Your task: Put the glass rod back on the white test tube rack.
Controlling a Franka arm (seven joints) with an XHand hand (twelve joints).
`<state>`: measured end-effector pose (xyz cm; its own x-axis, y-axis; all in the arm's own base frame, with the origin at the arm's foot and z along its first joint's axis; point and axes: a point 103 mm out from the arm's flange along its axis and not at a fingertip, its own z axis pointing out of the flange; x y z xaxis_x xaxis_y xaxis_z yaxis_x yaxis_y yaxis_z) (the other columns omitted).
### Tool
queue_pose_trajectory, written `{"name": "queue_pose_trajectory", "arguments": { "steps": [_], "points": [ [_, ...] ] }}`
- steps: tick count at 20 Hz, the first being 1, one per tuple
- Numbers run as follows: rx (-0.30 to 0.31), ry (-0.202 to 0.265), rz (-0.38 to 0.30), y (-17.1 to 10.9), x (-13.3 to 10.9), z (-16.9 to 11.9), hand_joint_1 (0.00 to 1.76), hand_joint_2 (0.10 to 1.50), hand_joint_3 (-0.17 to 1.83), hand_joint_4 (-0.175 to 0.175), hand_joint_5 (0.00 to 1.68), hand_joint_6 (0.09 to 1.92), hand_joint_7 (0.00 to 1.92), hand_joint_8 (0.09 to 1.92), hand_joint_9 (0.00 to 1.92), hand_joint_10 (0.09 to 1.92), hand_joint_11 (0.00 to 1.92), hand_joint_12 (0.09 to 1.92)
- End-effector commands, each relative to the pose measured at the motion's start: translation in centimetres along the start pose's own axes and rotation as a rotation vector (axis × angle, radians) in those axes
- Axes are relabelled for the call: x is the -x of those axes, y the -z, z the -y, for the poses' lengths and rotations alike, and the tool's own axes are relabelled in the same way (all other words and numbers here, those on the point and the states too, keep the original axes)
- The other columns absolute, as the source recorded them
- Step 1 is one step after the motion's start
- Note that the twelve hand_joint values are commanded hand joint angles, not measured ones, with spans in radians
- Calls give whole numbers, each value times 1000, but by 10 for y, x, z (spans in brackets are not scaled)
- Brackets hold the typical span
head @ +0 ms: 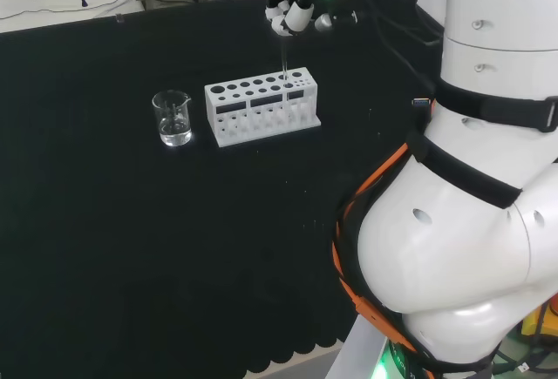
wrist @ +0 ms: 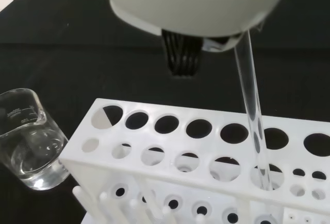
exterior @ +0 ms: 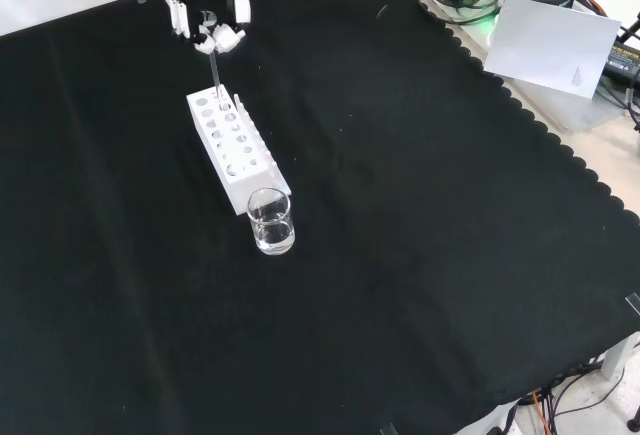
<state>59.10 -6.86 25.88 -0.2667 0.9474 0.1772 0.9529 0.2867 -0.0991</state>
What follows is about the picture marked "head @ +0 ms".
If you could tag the clear glass beaker with water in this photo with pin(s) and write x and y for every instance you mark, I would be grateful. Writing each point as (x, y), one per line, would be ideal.
(174, 126)

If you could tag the yellow stop button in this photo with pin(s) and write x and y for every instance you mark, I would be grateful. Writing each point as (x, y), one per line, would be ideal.
(532, 322)

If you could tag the white test tube rack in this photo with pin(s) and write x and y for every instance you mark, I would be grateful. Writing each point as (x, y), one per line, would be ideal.
(261, 113)

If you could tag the grey base plate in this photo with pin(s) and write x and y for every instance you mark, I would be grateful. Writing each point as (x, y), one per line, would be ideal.
(353, 353)

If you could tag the clear tape piece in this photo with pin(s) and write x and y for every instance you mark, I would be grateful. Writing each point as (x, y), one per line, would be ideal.
(119, 18)

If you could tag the black bench cloth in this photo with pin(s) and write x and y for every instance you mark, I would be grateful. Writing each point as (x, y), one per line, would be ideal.
(174, 222)

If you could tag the blue usb plug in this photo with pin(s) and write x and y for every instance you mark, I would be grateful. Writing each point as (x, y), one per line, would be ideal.
(423, 102)

